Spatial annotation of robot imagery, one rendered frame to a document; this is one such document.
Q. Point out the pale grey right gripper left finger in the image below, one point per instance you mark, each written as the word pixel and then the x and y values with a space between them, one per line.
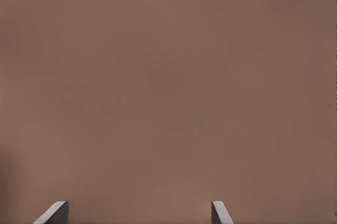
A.
pixel 57 214

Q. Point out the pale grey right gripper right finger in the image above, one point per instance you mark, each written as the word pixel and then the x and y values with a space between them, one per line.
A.
pixel 220 214

